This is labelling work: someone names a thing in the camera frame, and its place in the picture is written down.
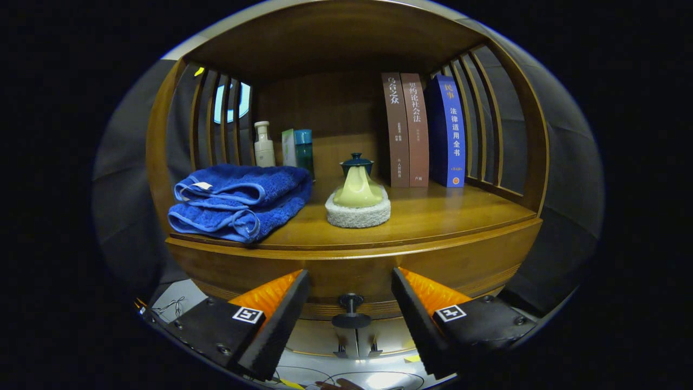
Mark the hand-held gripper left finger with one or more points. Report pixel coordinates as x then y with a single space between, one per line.
281 325

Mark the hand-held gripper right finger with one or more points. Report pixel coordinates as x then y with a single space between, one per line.
417 325

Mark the yellow green scrub brush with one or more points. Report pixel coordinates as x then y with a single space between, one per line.
358 197

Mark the wooden cabinet door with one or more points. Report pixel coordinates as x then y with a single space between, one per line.
319 338
387 338

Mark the wooden countertop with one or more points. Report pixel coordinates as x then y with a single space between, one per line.
433 214

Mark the wooden cabinet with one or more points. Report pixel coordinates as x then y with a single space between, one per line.
335 43

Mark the folded blue towel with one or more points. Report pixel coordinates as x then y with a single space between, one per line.
238 200

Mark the dark blue lidded teacup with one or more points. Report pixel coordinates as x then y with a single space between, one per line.
357 161

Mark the teal capped bottle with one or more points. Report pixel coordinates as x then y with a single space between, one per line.
304 151

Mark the white green tube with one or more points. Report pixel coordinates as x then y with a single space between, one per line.
288 149

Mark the cream pump bottle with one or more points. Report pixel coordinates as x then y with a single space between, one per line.
264 149

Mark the reddish brown book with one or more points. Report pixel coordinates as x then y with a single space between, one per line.
416 130

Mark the dark brown book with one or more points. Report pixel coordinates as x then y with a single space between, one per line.
395 130

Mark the blue book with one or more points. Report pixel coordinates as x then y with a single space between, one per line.
449 130

